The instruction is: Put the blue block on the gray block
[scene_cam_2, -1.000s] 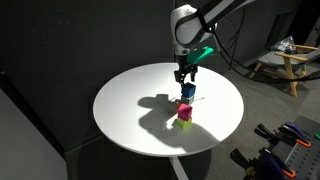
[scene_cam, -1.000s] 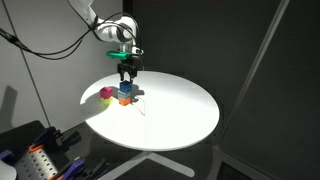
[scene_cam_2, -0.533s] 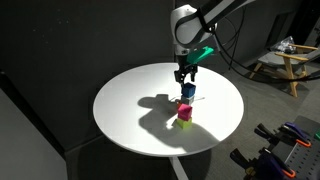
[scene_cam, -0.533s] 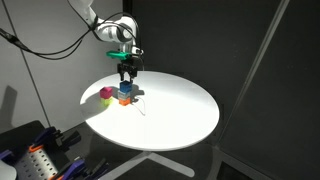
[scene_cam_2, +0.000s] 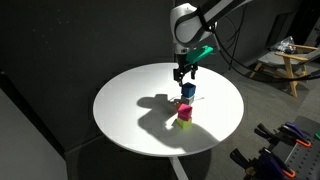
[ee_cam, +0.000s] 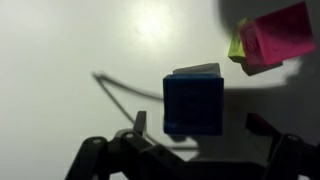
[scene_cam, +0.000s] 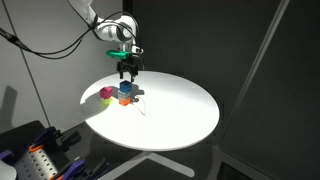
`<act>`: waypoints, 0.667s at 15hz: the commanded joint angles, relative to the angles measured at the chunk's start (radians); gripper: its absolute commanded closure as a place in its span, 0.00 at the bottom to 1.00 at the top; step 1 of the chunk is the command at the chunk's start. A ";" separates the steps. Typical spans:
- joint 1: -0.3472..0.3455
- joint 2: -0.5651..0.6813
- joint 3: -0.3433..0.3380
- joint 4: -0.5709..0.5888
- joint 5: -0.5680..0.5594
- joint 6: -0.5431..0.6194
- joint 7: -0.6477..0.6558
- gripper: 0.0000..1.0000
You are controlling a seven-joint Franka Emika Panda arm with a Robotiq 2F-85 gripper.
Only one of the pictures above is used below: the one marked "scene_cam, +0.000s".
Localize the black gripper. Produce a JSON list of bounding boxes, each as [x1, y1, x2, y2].
[[116, 53, 142, 84]]

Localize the blue block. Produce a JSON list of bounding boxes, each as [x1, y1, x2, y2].
[[119, 80, 133, 94]]

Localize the white rounded robot base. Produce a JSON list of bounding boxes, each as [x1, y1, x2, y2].
[[0, 159, 18, 180]]

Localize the orange block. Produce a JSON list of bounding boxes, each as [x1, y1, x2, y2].
[[118, 97, 132, 107]]

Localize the pink block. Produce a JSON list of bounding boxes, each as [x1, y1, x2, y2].
[[99, 86, 114, 100]]

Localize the yellow-green block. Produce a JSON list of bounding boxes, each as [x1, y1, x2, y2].
[[100, 96, 114, 107]]

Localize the round white table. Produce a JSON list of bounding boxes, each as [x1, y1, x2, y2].
[[79, 70, 221, 152]]

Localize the black clamp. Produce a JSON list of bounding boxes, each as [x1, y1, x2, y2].
[[83, 157, 112, 180], [57, 130, 83, 150]]

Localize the white table base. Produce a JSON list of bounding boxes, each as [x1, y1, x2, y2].
[[99, 150, 196, 180]]

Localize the purple clamp orange tips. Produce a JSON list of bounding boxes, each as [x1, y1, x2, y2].
[[27, 126, 62, 154], [49, 157, 87, 180]]

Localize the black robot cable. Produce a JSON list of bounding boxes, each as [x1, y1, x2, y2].
[[0, 9, 142, 62]]

